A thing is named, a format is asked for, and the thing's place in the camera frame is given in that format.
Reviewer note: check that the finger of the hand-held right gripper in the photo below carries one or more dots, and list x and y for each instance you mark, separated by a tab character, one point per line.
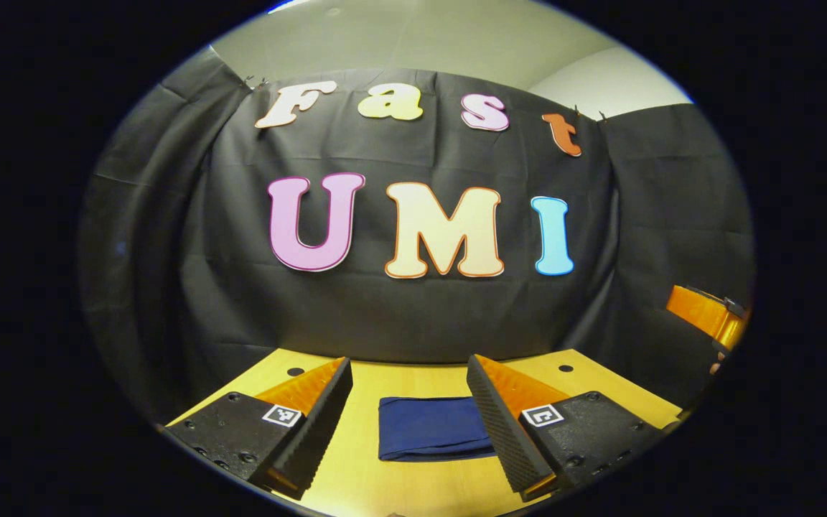
701	312

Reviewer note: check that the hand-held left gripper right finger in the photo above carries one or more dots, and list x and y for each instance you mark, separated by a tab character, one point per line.
503	438

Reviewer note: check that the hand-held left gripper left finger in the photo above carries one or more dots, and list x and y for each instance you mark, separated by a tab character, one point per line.
316	438

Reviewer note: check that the black backdrop cloth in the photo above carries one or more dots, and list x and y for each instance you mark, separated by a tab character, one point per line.
413	316

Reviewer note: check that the blue denim jeans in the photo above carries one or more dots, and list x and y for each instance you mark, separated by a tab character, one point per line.
431	427

